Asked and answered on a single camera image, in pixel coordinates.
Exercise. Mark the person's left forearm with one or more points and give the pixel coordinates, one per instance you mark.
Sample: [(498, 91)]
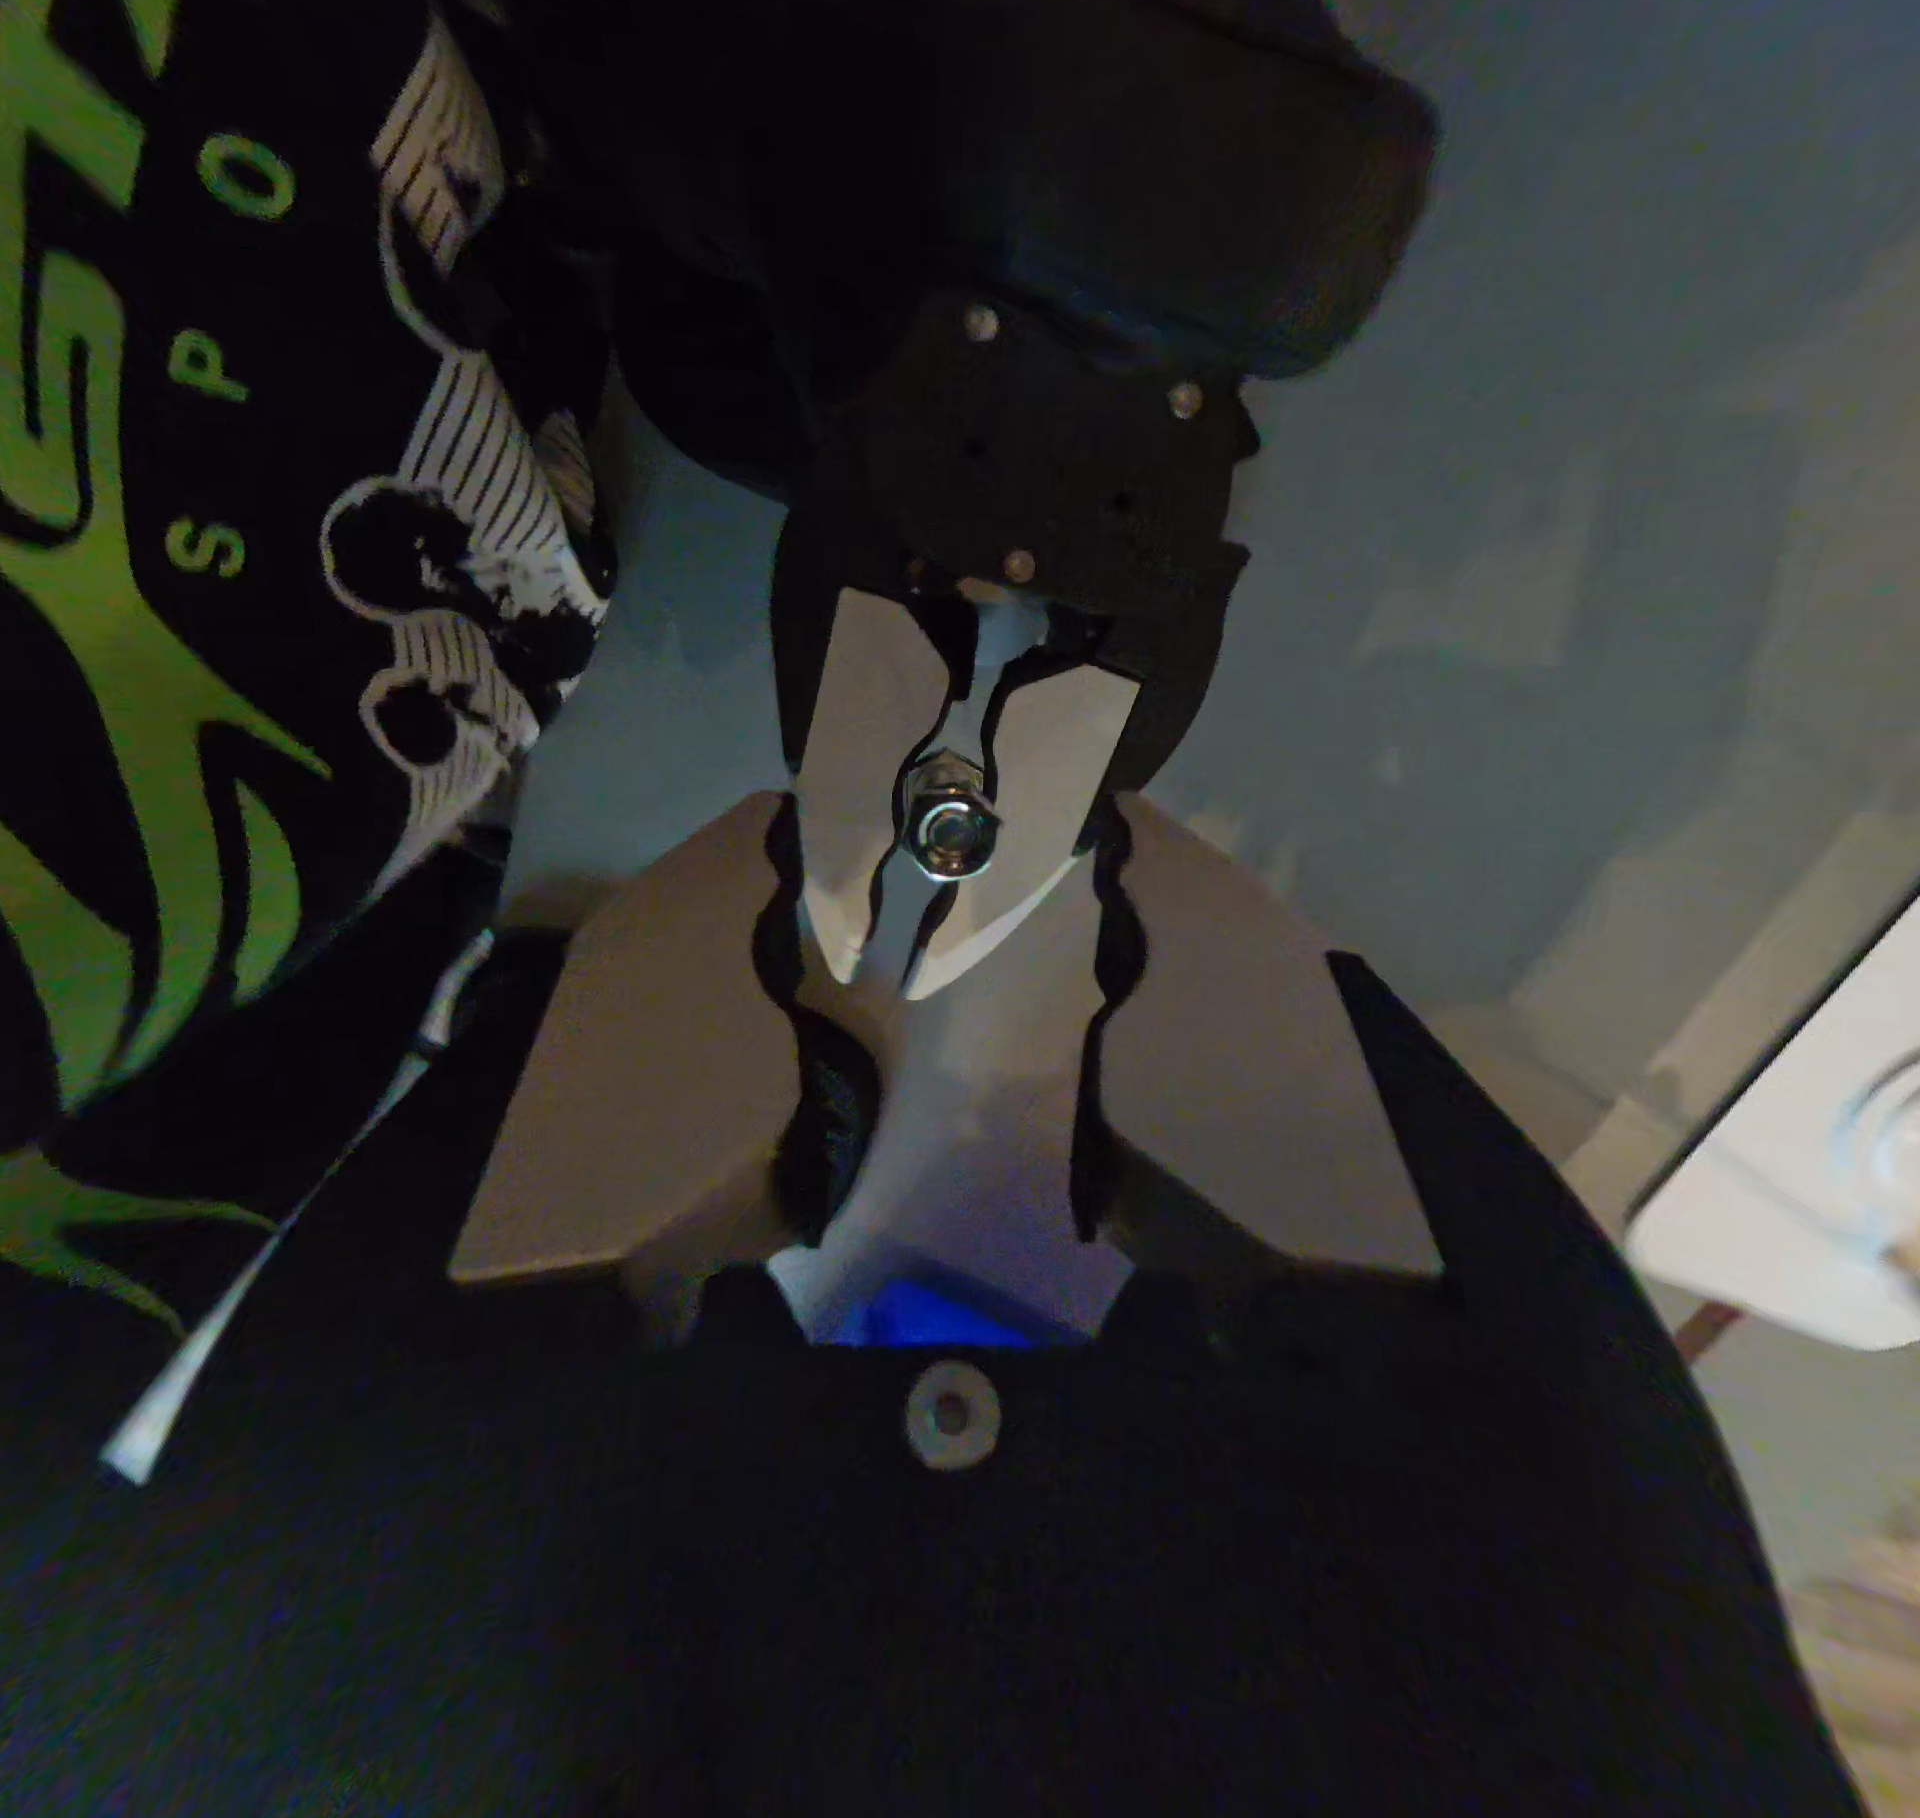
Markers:
[(721, 123)]

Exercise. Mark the blue plastic bin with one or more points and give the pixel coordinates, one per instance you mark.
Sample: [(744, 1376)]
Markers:
[(945, 1316)]

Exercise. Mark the steel hex bolt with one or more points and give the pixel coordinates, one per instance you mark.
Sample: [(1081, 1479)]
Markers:
[(942, 771)]

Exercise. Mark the steel hex nut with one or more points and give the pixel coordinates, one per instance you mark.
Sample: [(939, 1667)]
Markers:
[(917, 861)]

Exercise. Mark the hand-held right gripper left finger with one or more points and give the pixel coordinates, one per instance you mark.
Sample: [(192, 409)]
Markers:
[(630, 1084)]

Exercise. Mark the person's black printed shirt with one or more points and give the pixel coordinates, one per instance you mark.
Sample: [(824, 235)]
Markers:
[(196, 572)]

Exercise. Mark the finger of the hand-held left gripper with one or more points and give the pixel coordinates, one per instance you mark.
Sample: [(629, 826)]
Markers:
[(863, 722), (1065, 770)]

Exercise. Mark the white document stand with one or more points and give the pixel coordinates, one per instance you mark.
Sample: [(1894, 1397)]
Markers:
[(1770, 1174)]

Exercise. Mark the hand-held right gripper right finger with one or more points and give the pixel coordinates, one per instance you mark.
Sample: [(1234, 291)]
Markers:
[(1260, 1084)]

